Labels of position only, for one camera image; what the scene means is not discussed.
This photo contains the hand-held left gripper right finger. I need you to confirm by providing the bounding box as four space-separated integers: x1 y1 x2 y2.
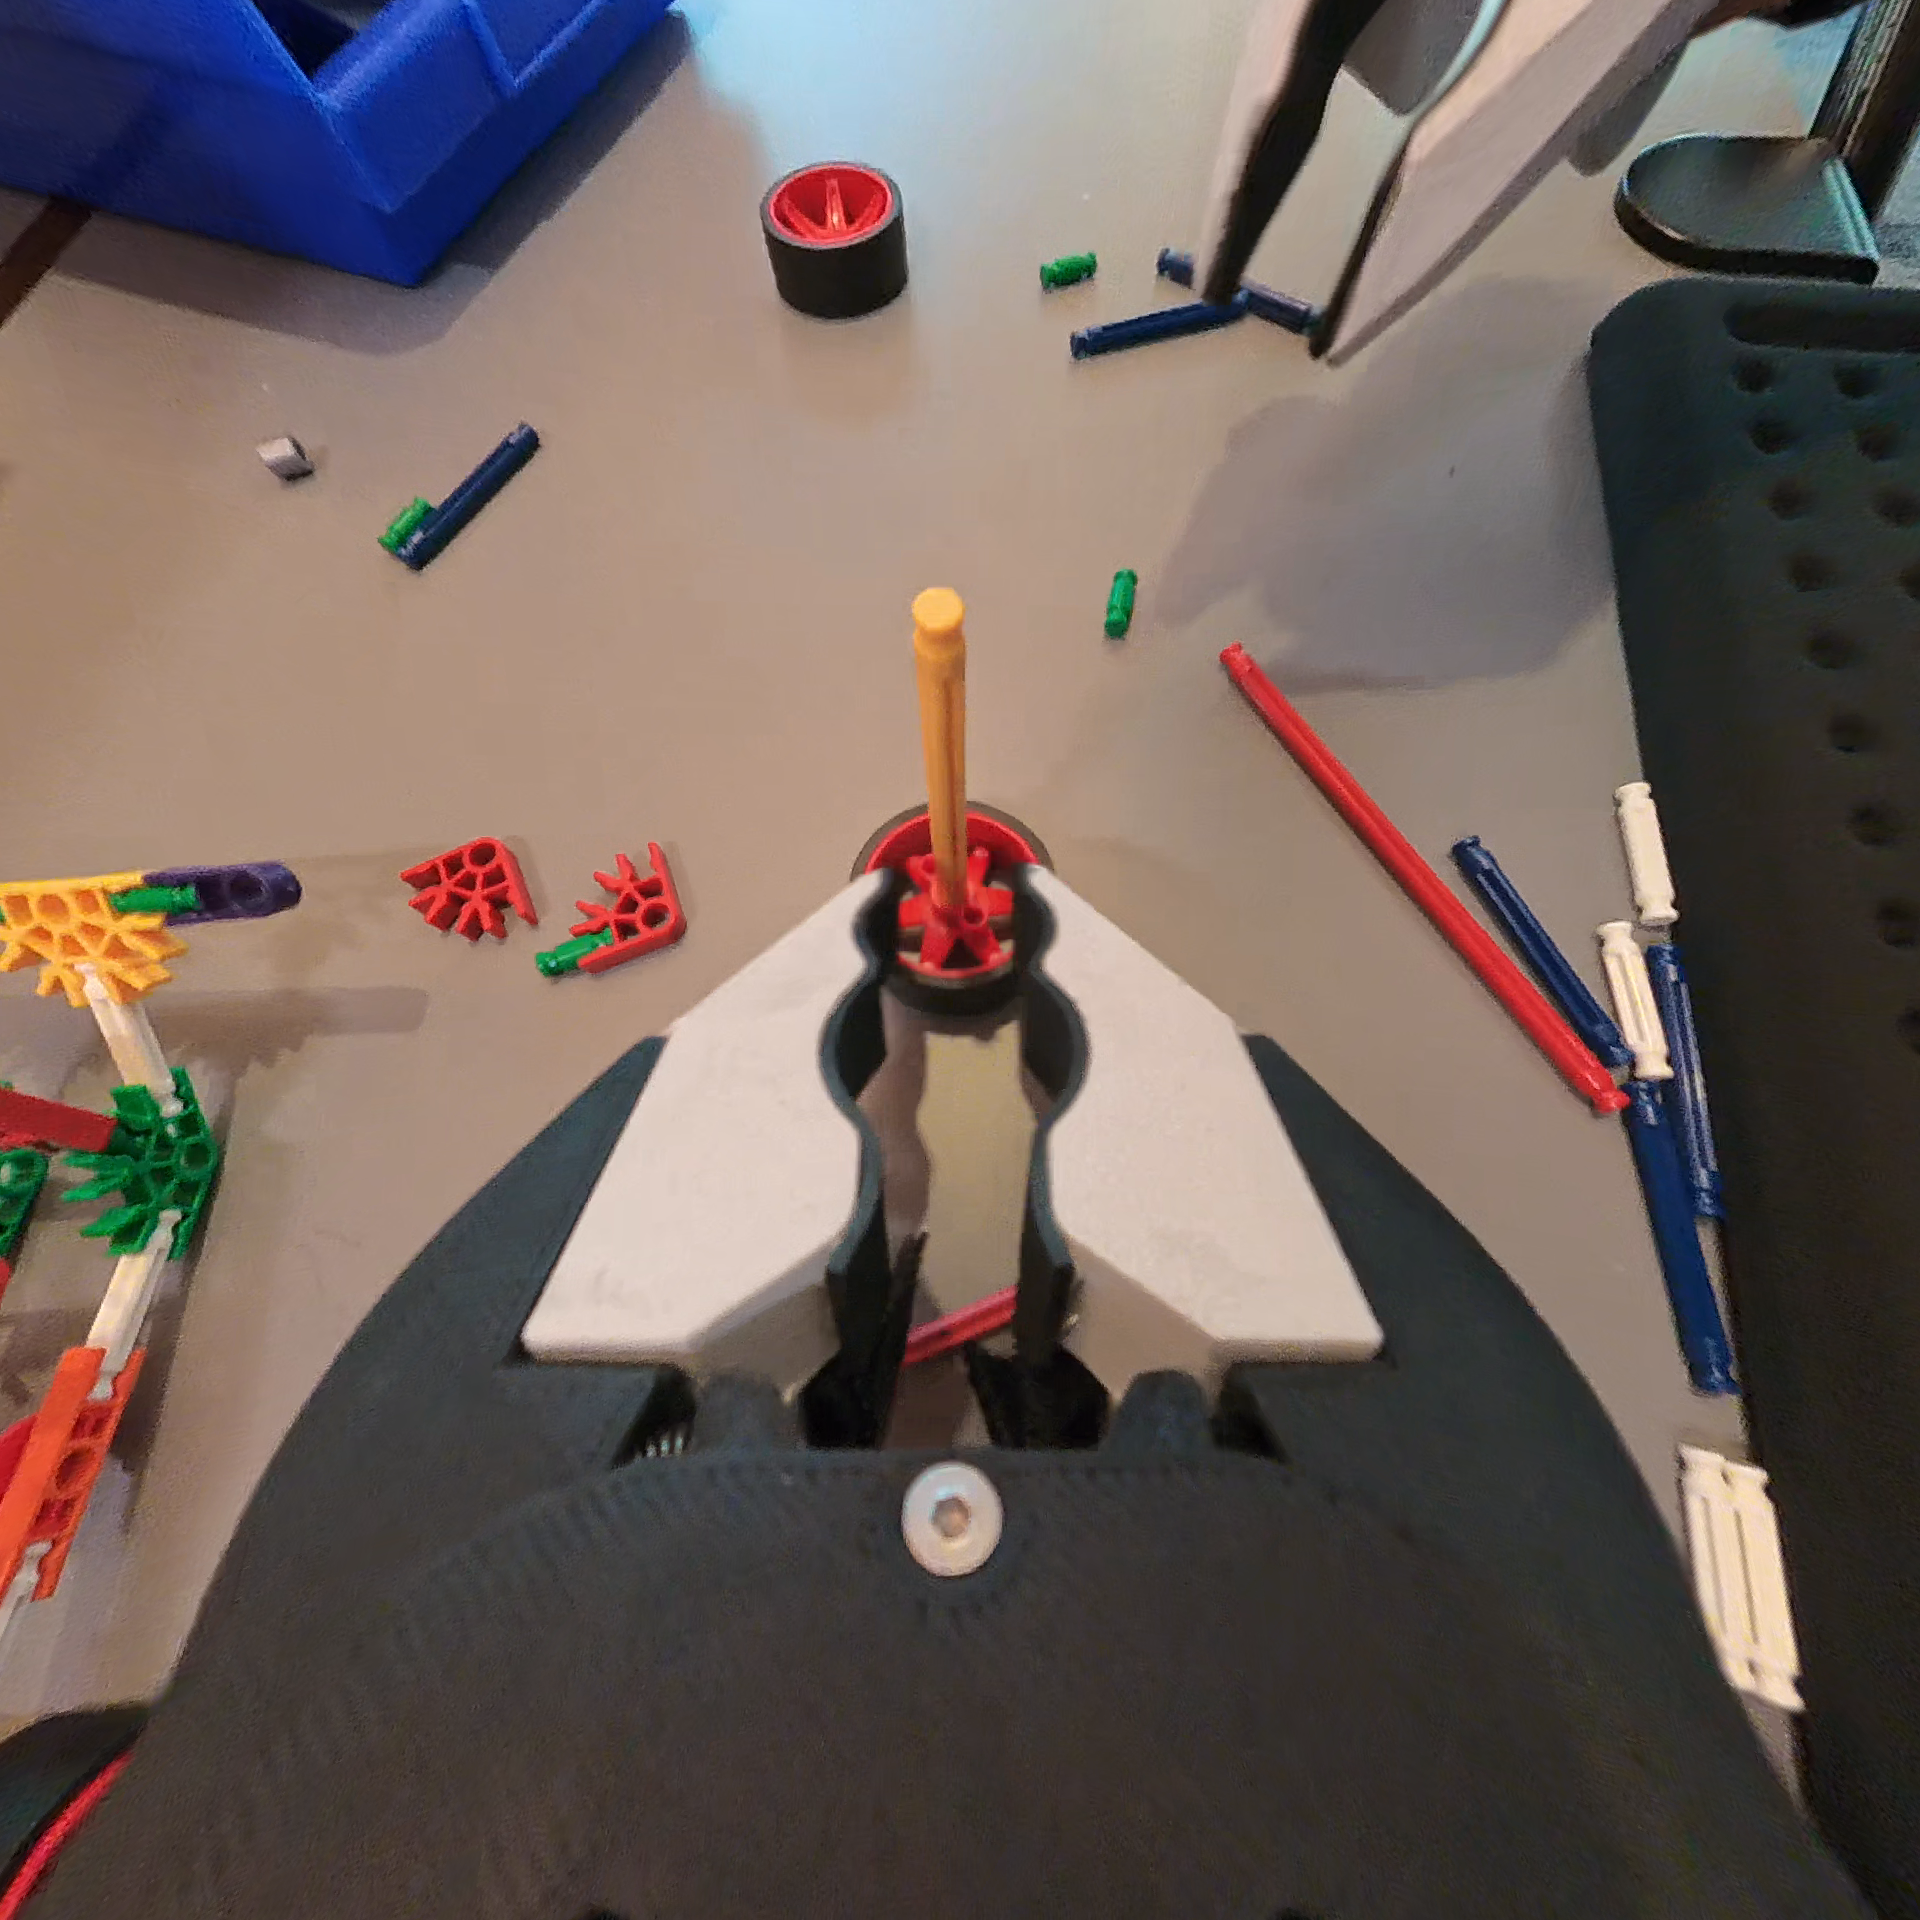
1033 870 1386 1448

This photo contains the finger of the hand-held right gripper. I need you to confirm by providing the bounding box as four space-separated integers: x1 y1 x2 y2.
1200 0 1390 302
1312 0 1729 362

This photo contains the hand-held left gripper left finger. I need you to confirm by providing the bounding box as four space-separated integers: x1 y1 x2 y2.
522 875 891 1446

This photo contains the black wheel red hub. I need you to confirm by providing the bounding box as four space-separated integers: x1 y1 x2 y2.
850 802 1057 1023
761 160 913 320
0 1703 152 1908

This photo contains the yellow rod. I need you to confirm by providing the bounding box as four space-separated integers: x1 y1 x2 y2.
910 589 975 919

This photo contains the green fan connector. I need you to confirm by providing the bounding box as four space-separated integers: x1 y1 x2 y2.
61 1064 224 1261

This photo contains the purple connector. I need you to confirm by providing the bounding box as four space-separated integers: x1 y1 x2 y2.
143 859 305 929

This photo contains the white rod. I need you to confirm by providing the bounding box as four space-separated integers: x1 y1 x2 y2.
1612 780 1680 929
83 966 182 1104
1594 919 1674 1082

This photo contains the red and green toy model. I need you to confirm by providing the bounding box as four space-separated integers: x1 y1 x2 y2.
0 859 305 1652

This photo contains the short blue rod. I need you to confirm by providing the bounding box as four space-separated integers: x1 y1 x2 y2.
1068 300 1251 362
1154 247 1323 336
396 423 543 572

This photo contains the black stand foot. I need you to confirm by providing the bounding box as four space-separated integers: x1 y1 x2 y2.
1615 0 1920 289

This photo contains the black perforated panel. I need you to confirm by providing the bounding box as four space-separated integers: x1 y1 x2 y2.
1587 277 1920 1920

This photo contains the pair of white rods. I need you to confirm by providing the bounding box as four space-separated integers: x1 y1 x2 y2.
1676 1445 1807 1713

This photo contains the blue storage bin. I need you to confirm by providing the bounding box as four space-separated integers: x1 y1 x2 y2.
0 0 679 289

